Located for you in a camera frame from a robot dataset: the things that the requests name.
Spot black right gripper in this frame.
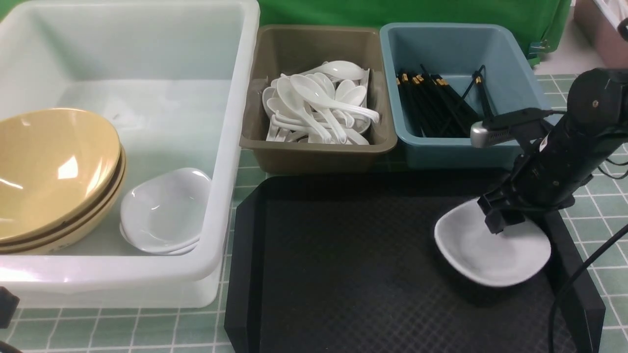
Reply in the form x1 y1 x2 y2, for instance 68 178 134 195
478 115 609 234

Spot white square sauce dish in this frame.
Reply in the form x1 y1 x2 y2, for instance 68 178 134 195
434 198 551 287

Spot white ceramic soup spoon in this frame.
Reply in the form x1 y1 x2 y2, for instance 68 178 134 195
289 75 380 124

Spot yellow noodle bowl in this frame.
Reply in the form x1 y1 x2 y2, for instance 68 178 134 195
0 108 122 242

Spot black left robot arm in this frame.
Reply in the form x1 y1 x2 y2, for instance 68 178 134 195
0 286 22 353

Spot green checkered table mat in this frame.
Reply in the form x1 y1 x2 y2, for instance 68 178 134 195
0 74 628 353

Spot black chopsticks bundle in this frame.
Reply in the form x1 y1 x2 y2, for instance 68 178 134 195
395 65 495 138

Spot blue plastic bin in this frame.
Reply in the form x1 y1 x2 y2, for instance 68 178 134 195
380 23 551 169

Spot black plastic serving tray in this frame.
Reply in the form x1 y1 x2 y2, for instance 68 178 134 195
224 169 582 353

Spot pink plastic bin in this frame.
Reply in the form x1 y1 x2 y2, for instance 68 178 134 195
574 0 628 70

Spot green backdrop cloth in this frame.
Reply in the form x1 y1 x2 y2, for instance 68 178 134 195
0 0 574 67

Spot pile of white spoons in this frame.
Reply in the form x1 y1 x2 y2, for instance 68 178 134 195
261 69 376 145

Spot brown plastic bin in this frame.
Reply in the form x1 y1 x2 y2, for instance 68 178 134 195
240 25 397 175

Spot stacked white dishes in tub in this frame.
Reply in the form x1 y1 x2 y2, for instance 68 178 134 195
119 168 211 255

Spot large white plastic tub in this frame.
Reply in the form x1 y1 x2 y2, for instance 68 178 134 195
1 0 260 309

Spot stacked yellow bowls in tub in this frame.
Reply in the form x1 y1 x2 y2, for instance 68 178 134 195
0 145 127 255

